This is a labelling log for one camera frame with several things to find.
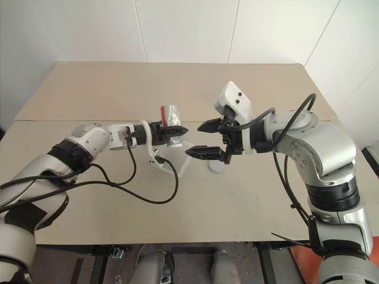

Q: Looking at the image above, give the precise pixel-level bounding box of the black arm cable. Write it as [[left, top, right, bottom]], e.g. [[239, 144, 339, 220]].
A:
[[0, 157, 179, 205], [230, 93, 320, 256], [0, 141, 137, 214]]

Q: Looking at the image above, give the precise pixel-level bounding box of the black object at table side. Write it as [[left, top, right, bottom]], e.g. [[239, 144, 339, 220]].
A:
[[361, 144, 379, 180]]

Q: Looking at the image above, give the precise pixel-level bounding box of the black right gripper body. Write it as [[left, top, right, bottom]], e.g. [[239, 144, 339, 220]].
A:
[[217, 106, 245, 165]]

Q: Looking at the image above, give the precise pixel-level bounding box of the orange object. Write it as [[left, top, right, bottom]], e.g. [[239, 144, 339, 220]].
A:
[[288, 244, 324, 284]]

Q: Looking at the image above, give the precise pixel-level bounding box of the black zip tie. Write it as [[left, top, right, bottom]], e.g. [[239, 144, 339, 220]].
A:
[[271, 232, 312, 247]]

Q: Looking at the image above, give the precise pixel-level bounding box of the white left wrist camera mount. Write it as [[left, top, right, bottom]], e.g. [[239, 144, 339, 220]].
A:
[[139, 120, 180, 179]]

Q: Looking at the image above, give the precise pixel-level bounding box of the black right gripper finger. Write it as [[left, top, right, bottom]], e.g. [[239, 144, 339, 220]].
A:
[[197, 117, 223, 134], [185, 145, 223, 162]]

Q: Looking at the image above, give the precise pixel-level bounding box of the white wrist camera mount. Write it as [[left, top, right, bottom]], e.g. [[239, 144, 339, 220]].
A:
[[139, 120, 180, 179], [213, 80, 257, 156]]

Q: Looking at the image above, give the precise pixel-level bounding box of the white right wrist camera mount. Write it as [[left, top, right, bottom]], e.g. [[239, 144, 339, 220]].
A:
[[213, 80, 257, 156]]

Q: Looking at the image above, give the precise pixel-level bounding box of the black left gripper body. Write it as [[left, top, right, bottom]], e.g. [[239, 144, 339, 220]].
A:
[[149, 121, 167, 147]]

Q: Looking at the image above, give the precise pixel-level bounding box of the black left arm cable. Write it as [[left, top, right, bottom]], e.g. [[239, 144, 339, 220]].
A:
[[0, 157, 179, 205], [0, 141, 137, 214]]

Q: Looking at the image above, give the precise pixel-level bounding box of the white round jar lid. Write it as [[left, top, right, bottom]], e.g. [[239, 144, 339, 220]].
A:
[[208, 160, 225, 173]]

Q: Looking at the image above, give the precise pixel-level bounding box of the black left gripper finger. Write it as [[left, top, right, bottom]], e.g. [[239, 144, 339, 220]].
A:
[[162, 125, 190, 138]]

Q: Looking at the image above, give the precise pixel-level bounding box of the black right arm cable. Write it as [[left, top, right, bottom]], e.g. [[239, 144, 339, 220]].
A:
[[230, 93, 320, 256]]

